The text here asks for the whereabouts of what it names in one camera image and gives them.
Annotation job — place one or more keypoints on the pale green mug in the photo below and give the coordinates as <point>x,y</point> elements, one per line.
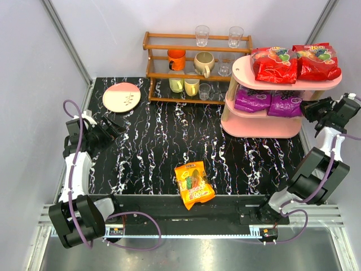
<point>176,84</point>

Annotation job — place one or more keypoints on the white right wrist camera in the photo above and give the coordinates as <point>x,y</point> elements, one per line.
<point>347,100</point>

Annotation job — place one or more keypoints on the clear glass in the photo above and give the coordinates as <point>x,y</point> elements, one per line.
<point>202,35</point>
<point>234,36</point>

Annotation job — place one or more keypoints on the orange mug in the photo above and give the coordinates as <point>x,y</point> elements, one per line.
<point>176,59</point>

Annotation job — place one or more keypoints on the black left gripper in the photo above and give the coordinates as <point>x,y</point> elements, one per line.
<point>105,130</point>

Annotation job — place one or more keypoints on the orange candy bag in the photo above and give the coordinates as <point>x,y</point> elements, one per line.
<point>193,184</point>

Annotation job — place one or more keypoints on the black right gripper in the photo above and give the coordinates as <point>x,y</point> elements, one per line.
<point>315,109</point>

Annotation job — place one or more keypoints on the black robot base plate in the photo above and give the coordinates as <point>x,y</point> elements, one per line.
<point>241,209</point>

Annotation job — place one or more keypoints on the brown wooden cup rack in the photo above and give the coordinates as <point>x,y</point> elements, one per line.
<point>157,46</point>

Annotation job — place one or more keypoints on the pink three-tier shelf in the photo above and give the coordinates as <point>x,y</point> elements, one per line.
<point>242,124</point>

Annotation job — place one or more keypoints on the clear glass bottom shelf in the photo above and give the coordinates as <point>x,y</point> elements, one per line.
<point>204,91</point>

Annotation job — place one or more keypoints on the beige round mug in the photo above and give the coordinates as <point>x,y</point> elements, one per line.
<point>204,63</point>

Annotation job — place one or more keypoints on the purple candy bag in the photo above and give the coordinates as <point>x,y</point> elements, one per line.
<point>250,100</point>
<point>286,103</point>

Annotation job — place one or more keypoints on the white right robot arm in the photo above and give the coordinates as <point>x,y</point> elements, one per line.
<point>322,169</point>

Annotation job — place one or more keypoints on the red candy bag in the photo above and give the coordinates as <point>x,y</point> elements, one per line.
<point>317,62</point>
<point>276,65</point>

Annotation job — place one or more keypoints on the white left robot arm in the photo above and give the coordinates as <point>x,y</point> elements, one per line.
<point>76,217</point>

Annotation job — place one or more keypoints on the clear glass top left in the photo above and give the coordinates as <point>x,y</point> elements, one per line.
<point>202,35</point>

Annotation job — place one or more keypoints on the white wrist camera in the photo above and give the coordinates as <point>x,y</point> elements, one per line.
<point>347,100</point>
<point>87,115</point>

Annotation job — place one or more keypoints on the clear glass middle shelf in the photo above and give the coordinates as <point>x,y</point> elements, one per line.
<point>225,62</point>

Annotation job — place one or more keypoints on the clear glass shelf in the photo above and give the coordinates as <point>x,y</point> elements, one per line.
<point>225,62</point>
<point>204,91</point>

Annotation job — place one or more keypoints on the clear glass top right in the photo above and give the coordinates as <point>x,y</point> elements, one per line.
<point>234,36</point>

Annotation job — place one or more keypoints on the cream yellow mug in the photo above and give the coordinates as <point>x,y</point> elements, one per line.
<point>191,86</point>

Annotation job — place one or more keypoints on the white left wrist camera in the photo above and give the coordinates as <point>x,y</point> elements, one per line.
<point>87,115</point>

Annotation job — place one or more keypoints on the pink and cream plate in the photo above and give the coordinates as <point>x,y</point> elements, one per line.
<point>122,97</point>

